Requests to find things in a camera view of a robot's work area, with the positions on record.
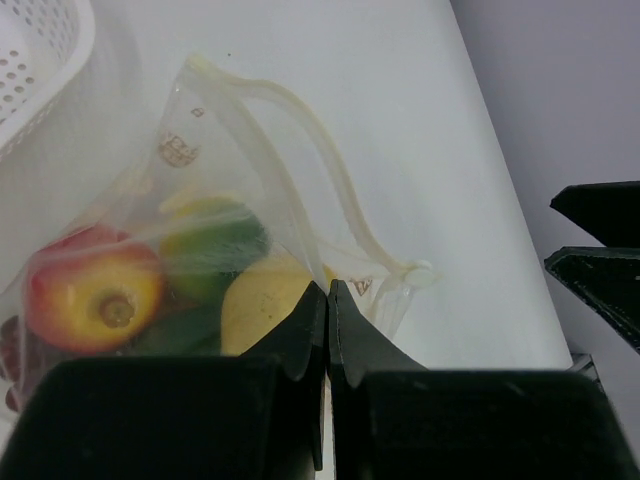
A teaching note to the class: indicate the yellow fake pear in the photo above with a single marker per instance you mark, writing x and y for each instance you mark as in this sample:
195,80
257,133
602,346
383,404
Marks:
259,299

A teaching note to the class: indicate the white perforated plastic basket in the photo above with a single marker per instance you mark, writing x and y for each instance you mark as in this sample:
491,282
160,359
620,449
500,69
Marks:
44,45

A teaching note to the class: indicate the red yellow fake apple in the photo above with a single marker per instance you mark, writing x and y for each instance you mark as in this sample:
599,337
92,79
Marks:
93,290

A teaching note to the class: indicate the clear zip top bag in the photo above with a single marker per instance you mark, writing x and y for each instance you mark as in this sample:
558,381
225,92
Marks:
252,141

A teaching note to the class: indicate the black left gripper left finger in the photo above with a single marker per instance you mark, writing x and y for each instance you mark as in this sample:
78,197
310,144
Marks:
255,416

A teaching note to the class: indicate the green fake avocado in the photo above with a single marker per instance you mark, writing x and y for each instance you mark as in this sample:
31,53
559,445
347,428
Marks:
216,240

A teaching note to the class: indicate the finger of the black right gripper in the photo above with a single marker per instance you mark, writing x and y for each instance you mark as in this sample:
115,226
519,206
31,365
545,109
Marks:
608,211
606,279

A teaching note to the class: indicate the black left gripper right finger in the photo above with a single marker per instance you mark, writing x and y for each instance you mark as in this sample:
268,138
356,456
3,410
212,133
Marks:
394,419

